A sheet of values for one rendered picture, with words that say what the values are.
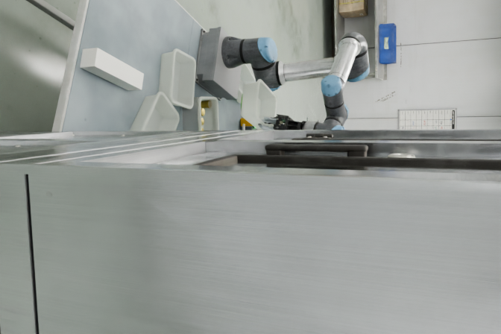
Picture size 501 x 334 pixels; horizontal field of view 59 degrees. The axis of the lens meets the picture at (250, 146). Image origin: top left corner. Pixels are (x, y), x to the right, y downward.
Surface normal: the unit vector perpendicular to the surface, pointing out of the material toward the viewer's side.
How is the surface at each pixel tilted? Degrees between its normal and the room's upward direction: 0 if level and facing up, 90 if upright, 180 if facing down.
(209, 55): 90
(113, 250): 90
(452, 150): 90
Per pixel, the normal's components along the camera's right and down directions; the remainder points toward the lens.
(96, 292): -0.40, 0.09
